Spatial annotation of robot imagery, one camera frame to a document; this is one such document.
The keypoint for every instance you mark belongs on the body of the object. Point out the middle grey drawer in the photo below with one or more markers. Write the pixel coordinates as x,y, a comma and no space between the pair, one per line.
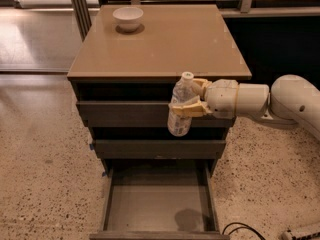
159,149

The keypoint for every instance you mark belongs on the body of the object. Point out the clear plastic water bottle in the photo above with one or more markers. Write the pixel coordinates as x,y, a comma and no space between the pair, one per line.
179,126

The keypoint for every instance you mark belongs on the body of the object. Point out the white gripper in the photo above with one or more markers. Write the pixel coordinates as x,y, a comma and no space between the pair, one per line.
221,98

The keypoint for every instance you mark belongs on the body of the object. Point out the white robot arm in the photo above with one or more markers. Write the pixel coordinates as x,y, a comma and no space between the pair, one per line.
291,100

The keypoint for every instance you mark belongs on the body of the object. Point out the grey power strip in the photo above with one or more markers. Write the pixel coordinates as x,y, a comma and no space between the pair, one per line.
308,232

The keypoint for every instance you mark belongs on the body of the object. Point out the top grey drawer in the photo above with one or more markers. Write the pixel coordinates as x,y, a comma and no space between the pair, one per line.
134,114

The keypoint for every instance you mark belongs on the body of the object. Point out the brown drawer cabinet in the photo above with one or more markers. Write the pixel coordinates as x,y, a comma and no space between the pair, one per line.
144,65

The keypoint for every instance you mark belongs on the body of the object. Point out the open bottom grey drawer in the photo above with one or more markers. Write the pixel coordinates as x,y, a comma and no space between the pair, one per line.
159,203

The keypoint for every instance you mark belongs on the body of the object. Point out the white ceramic bowl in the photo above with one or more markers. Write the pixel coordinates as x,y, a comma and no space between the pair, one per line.
128,18

